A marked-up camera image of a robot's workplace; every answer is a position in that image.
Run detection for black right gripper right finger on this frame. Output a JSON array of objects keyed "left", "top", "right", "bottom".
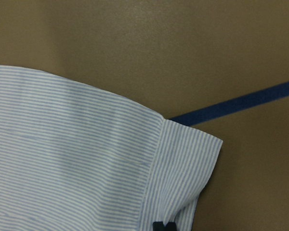
[{"left": 165, "top": 222, "right": 176, "bottom": 231}]

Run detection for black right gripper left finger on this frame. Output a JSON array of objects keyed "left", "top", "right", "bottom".
[{"left": 152, "top": 221, "right": 165, "bottom": 231}]

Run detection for blue striped button shirt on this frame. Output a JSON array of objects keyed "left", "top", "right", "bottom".
[{"left": 0, "top": 65, "right": 223, "bottom": 231}]

